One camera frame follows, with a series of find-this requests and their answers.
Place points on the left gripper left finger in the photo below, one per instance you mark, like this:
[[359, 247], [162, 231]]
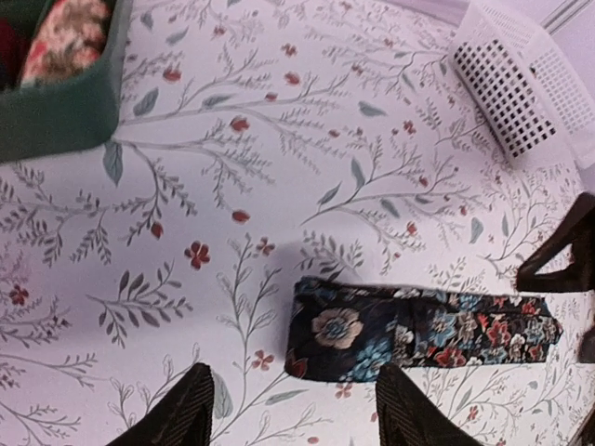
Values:
[[183, 417]]

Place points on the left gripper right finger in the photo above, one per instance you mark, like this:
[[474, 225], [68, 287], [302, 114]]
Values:
[[407, 417]]

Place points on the dark floral necktie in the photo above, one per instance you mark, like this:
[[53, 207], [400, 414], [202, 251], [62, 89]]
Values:
[[344, 333]]

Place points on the white plastic basket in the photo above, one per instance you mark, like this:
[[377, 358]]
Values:
[[533, 99]]

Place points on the floral patterned table mat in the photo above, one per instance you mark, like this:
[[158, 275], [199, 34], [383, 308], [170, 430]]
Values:
[[259, 142]]

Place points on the green divided organizer box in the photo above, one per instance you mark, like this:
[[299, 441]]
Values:
[[78, 114]]

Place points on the dark maroon rolled tie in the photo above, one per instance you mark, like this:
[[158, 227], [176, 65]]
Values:
[[14, 46]]

